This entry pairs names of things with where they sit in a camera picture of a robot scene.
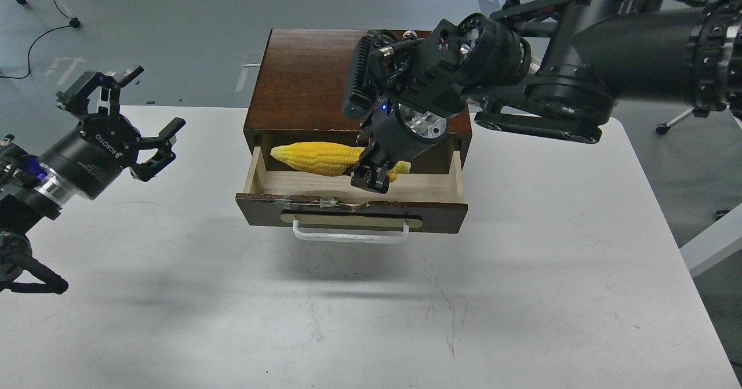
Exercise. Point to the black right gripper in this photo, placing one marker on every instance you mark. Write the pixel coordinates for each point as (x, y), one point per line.
(390, 134)

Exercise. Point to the yellow corn cob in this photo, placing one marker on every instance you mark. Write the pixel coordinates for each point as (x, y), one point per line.
(320, 157)

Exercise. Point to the dark wooden drawer cabinet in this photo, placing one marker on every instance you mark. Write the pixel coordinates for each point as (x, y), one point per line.
(300, 90)

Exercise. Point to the white caster leg right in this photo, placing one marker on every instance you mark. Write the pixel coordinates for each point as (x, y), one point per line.
(663, 128)

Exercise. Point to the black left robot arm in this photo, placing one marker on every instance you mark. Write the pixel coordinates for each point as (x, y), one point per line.
(32, 191)

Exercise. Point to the wooden drawer with white handle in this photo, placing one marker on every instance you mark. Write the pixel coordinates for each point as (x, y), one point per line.
(430, 198)

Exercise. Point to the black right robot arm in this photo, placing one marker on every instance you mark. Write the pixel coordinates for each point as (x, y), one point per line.
(549, 68)

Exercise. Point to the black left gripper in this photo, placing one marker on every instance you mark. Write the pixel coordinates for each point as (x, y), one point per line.
(93, 155)

